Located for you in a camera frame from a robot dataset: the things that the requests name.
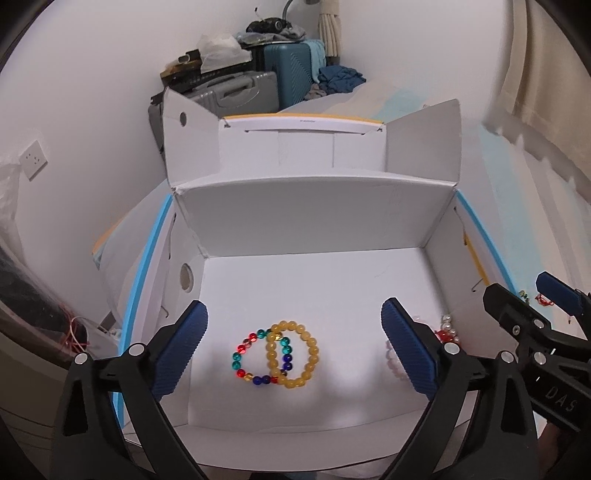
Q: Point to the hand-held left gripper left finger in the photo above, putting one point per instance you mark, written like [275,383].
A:
[184,350]

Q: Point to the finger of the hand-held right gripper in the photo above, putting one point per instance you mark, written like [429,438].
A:
[556,288]
[498,300]

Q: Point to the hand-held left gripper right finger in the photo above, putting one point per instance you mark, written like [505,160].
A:
[411,350]

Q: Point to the white printed cardboard box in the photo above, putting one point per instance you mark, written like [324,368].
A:
[300,221]

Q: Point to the dark plastic-wrapped bundle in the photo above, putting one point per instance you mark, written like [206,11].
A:
[27,295]

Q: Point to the wide beige curtain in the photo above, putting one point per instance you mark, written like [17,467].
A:
[554,92]

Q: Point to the grey suitcase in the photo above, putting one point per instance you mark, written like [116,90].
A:
[231,92]

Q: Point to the dark blue clothes pile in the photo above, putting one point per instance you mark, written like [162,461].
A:
[341,78]

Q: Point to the black and gold box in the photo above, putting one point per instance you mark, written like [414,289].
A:
[182,64]

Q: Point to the teal suitcase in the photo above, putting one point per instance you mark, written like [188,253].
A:
[288,74]

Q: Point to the white plastic bag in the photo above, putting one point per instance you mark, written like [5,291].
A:
[221,50]

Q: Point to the light blue towel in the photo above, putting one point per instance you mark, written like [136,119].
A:
[316,55]

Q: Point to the tied beige curtain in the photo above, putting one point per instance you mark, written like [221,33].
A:
[330,32]

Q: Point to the black items on suitcase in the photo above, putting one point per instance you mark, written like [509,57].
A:
[272,26]

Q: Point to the blue desk lamp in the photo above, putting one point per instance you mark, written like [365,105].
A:
[287,9]

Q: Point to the white wall socket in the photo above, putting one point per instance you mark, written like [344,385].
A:
[33,159]

